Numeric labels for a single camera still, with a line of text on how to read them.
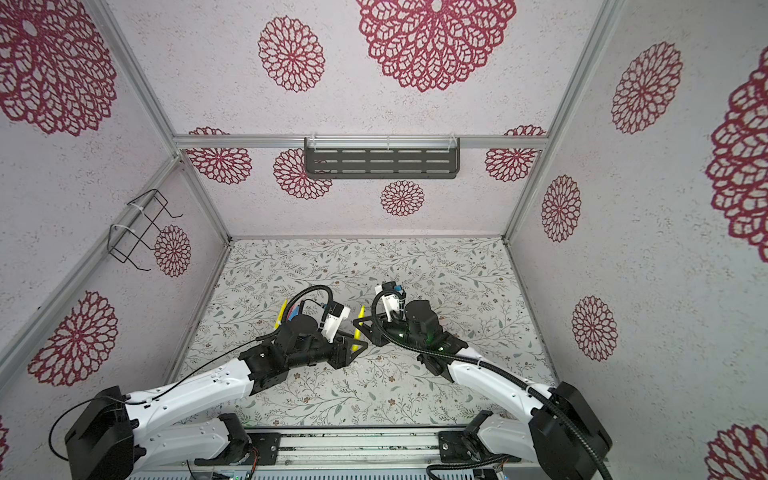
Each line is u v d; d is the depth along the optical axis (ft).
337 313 2.23
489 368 1.68
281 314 3.19
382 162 3.24
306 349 2.02
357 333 2.40
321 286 1.97
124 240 2.40
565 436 1.32
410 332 2.07
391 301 2.27
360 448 2.47
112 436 1.29
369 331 2.31
